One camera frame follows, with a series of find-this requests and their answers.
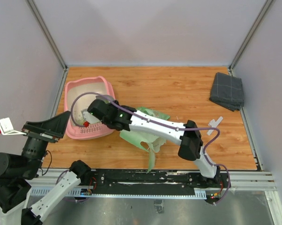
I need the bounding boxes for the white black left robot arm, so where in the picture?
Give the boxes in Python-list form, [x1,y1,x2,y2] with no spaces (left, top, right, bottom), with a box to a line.
[0,111,91,225]

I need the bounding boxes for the grey metal scoop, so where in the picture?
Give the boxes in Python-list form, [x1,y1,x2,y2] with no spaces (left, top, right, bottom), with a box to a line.
[96,95,114,104]

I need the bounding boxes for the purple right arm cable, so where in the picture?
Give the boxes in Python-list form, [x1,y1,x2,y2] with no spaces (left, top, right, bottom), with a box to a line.
[70,91,232,204]

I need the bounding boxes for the green cat litter pellets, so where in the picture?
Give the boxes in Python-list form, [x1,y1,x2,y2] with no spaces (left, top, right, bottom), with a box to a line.
[72,109,87,127]

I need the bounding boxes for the green cat litter bag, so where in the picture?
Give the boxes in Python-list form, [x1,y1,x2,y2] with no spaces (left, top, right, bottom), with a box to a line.
[120,107,170,173]

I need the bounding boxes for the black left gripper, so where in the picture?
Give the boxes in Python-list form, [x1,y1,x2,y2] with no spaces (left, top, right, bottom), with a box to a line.
[22,109,71,177]

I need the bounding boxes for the pink litter box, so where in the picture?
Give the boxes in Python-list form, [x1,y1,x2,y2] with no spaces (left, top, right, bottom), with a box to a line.
[64,76,115,140]

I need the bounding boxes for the grey slotted cable duct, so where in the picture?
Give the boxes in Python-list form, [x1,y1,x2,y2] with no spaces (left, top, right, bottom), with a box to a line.
[29,187,207,200]

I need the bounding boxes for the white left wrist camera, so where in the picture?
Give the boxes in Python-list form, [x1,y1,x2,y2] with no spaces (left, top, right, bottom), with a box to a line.
[0,117,26,135]

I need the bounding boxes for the folded dark grey cloth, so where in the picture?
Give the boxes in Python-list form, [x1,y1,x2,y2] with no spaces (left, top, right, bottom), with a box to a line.
[209,73,244,112]

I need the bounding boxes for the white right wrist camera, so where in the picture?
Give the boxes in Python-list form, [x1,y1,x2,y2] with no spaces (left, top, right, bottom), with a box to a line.
[82,111,100,128]

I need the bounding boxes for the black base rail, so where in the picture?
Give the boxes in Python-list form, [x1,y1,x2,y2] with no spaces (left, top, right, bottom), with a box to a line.
[80,169,229,193]

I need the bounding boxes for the white plastic bag clip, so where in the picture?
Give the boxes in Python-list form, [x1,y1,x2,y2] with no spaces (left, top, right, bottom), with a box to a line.
[207,116,223,136]

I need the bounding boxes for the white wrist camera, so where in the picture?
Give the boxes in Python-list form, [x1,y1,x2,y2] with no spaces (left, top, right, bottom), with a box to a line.
[82,111,100,128]
[0,117,26,135]

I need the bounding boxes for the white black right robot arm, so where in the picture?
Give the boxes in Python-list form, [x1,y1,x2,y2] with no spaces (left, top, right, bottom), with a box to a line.
[87,99,220,188]

